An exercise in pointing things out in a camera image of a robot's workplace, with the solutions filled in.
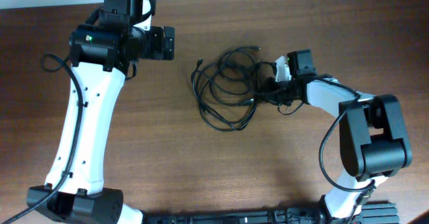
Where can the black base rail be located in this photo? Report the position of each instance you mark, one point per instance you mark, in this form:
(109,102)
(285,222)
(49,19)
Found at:
(268,215)

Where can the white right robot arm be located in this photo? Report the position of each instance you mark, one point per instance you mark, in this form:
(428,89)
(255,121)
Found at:
(374,143)

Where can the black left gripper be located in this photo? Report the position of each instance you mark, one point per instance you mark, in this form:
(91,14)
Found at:
(157,51)

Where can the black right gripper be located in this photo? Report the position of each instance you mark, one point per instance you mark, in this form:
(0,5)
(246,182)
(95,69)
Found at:
(269,93)

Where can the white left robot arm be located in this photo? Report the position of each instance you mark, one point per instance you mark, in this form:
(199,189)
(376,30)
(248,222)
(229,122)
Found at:
(103,55)

